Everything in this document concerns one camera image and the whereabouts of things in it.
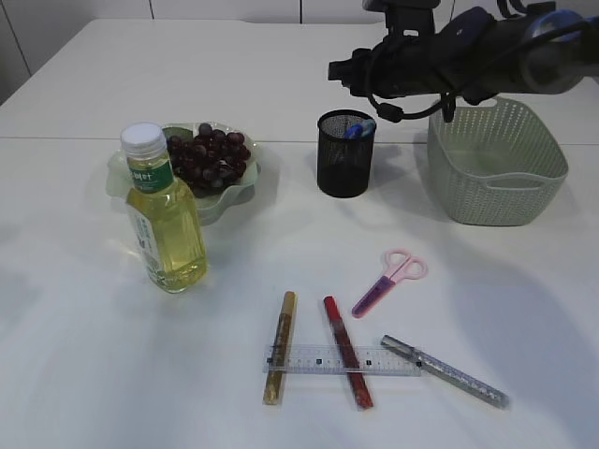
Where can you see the silver glitter pen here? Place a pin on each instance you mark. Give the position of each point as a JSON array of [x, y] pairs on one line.
[[447, 373]]

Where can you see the blue scissors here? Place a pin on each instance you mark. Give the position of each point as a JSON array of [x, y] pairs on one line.
[[360, 130]]

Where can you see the pink scissors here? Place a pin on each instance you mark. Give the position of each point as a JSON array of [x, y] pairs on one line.
[[401, 266]]

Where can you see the red glitter pen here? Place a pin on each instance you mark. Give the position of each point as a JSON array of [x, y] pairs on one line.
[[356, 379]]

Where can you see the green wavy glass plate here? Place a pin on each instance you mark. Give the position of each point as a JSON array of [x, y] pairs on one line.
[[210, 208]]

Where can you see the black mesh pen holder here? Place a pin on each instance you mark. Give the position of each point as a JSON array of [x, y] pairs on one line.
[[343, 165]]

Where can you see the yellow tea bottle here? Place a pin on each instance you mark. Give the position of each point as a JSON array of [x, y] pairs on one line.
[[162, 211]]

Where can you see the purple grape bunch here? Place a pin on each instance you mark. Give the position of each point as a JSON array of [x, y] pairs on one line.
[[208, 160]]

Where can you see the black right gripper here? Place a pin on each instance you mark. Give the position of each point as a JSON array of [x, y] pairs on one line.
[[402, 63]]

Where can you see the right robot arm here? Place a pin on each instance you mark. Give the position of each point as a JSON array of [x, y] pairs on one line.
[[531, 49]]

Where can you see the green woven plastic basket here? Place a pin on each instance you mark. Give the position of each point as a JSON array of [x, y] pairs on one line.
[[494, 166]]

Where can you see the gold glitter pen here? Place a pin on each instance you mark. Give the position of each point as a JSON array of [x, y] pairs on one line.
[[274, 380]]

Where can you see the clear plastic ruler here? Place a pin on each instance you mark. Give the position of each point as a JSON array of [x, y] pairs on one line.
[[319, 359]]

